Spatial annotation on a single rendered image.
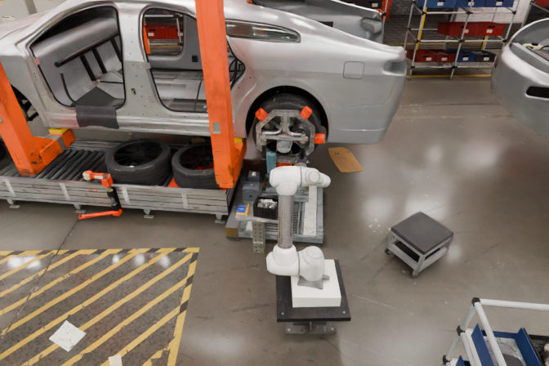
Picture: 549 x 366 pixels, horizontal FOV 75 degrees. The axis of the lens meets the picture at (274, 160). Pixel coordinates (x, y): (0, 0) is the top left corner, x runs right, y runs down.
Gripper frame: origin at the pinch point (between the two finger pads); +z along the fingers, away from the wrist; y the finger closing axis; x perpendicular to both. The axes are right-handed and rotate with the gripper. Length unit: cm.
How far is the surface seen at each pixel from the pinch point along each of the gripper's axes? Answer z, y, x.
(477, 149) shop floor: 164, 228, -83
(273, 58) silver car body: 35, -29, 72
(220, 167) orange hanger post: -17, -71, -8
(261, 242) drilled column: -44, -32, -68
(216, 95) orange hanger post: -17, -67, 59
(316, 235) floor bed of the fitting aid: -22, 17, -77
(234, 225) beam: -23, -61, -70
